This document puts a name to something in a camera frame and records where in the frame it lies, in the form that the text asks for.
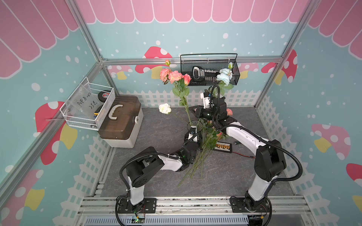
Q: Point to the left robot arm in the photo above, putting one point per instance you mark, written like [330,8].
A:
[140,169]

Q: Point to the socket set in basket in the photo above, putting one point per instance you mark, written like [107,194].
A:
[199,74]

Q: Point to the clear wire wall basket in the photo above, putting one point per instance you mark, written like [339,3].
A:
[83,109]

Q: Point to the black tape roll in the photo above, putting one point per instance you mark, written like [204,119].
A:
[103,95]

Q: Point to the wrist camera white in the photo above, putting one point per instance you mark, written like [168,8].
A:
[193,134]
[205,96]

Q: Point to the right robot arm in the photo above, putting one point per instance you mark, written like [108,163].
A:
[269,161]

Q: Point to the tall pink carnation stem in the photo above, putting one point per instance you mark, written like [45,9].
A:
[180,88]

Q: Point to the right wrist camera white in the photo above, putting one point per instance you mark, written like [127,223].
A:
[205,96]

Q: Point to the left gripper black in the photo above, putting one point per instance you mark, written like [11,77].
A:
[185,140]

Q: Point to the brown lidded storage box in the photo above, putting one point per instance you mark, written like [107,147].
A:
[123,122]

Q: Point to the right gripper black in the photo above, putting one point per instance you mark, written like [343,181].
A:
[199,111]

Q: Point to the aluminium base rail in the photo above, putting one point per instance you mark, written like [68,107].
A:
[197,211]

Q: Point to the clear glass vase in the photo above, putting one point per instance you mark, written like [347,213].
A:
[199,127]

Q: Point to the black wire mesh basket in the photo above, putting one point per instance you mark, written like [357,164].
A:
[204,68]

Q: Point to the white blue flower stem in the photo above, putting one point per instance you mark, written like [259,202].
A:
[224,80]

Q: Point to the white rose stem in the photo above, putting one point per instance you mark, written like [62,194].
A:
[167,110]

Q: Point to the pink rose stem bunch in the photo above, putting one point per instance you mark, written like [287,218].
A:
[210,136]

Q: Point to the black connector board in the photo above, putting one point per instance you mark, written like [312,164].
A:
[223,147]

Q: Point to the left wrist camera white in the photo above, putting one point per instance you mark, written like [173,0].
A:
[193,134]

